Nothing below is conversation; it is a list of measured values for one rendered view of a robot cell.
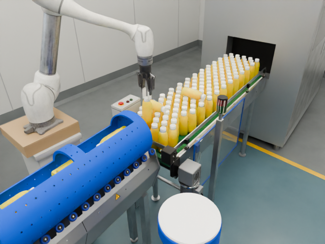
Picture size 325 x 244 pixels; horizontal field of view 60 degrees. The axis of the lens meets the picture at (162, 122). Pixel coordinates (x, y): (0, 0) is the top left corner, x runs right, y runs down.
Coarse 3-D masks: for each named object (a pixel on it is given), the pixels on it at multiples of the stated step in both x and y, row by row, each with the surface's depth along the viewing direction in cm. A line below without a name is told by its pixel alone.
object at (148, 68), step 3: (141, 66) 165; (144, 66) 164; (147, 66) 165; (150, 66) 166; (141, 69) 166; (144, 69) 165; (147, 69) 165; (150, 69) 167; (141, 72) 171; (144, 72) 169; (147, 72) 168; (150, 72) 168; (144, 75) 170; (147, 75) 169
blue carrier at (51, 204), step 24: (120, 120) 171; (72, 144) 137; (96, 144) 165; (120, 144) 144; (144, 144) 157; (48, 168) 143; (72, 168) 126; (96, 168) 133; (120, 168) 146; (48, 192) 116; (72, 192) 123; (0, 216) 104; (24, 216) 109; (48, 216) 116; (0, 240) 102; (24, 240) 109
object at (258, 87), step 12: (264, 84) 286; (240, 96) 245; (252, 96) 266; (228, 108) 228; (252, 108) 282; (204, 132) 201; (240, 132) 304; (192, 144) 190; (180, 156) 180; (192, 156) 196; (168, 168) 198; (156, 180) 251; (168, 180) 243; (156, 192) 259
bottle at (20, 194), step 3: (21, 192) 125; (24, 192) 125; (27, 192) 126; (15, 195) 124; (18, 195) 124; (21, 195) 124; (12, 198) 122; (15, 198) 122; (6, 201) 121; (9, 201) 121; (12, 201) 121; (3, 204) 119; (6, 204) 119; (0, 207) 118; (3, 207) 118
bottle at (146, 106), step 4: (144, 100) 180; (144, 104) 180; (148, 104) 179; (144, 108) 180; (148, 108) 180; (144, 112) 182; (148, 112) 182; (144, 116) 183; (148, 116) 183; (144, 120) 185; (148, 120) 185
